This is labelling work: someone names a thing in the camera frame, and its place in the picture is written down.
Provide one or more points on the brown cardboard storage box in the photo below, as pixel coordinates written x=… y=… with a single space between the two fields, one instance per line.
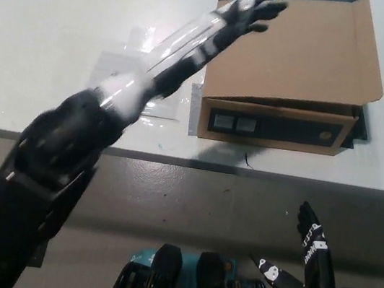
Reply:
x=291 y=68

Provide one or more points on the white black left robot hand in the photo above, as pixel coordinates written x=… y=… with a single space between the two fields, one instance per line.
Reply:
x=251 y=12

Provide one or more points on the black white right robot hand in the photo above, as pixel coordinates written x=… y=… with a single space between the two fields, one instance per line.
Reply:
x=318 y=266

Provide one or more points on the black teal robot torso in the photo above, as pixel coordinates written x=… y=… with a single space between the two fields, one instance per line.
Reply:
x=206 y=285

